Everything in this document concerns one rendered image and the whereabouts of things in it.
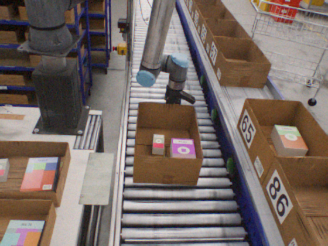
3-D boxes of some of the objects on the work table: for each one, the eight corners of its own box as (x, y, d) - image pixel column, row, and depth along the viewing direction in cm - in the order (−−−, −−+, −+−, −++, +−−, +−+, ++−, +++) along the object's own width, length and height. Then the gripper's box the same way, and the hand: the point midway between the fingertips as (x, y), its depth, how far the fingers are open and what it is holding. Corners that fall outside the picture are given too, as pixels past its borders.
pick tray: (-13, 156, 128) (-19, 140, 122) (71, 157, 133) (69, 141, 127) (-42, 208, 106) (-52, 192, 100) (60, 207, 111) (56, 192, 105)
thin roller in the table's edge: (100, 118, 162) (100, 115, 161) (93, 151, 140) (93, 149, 139) (96, 118, 162) (96, 115, 161) (89, 151, 140) (89, 149, 139)
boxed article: (-8, 184, 116) (-11, 177, 113) (-4, 166, 123) (-7, 159, 121) (6, 182, 117) (3, 175, 115) (10, 165, 125) (7, 158, 122)
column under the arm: (31, 133, 143) (18, 77, 123) (45, 105, 164) (36, 53, 144) (83, 136, 146) (77, 80, 126) (91, 106, 166) (86, 55, 146)
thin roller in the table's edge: (96, 118, 162) (95, 115, 161) (88, 151, 140) (88, 149, 139) (92, 117, 162) (92, 115, 161) (84, 151, 140) (84, 149, 138)
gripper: (166, 81, 149) (162, 113, 161) (167, 90, 141) (163, 123, 154) (182, 82, 150) (177, 114, 162) (184, 91, 142) (178, 124, 155)
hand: (176, 117), depth 158 cm, fingers closed
